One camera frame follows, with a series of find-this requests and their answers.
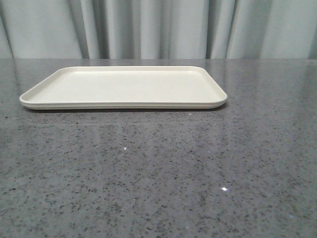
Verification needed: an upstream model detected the cream rectangular plastic tray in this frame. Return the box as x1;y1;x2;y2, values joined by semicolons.
19;66;227;110

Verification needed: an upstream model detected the pale green pleated curtain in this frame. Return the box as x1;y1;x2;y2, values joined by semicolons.
0;0;317;59

